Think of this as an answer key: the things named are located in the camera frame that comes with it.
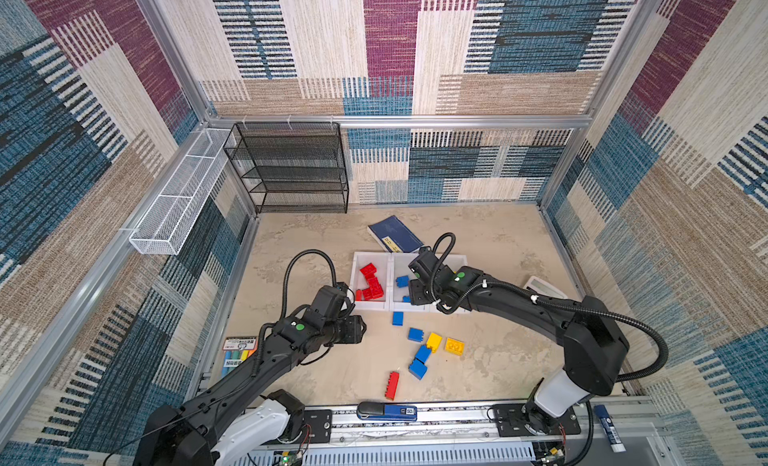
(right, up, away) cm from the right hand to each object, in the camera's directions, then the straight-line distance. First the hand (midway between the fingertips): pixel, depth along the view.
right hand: (423, 293), depth 86 cm
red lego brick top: (-16, +5, +13) cm, 21 cm away
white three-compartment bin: (-12, +2, +10) cm, 16 cm away
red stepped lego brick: (-9, -22, -7) cm, 25 cm away
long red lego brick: (-14, -1, +8) cm, 16 cm away
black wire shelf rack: (-45, +41, +25) cm, 67 cm away
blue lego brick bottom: (-2, -19, -5) cm, 20 cm away
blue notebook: (-8, +17, +25) cm, 31 cm away
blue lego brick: (-7, -8, +5) cm, 12 cm away
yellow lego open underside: (+9, -15, +1) cm, 18 cm away
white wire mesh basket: (-77, +18, +5) cm, 80 cm away
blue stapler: (-12, -25, -14) cm, 31 cm away
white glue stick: (+42, -29, -15) cm, 53 cm away
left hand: (-17, -7, -5) cm, 20 cm away
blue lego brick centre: (-2, -12, +1) cm, 12 cm away
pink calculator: (+38, 0, +8) cm, 39 cm away
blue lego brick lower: (0, -16, -2) cm, 16 cm away
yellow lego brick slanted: (+3, -13, -1) cm, 13 cm away
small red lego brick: (-15, +1, +11) cm, 18 cm away
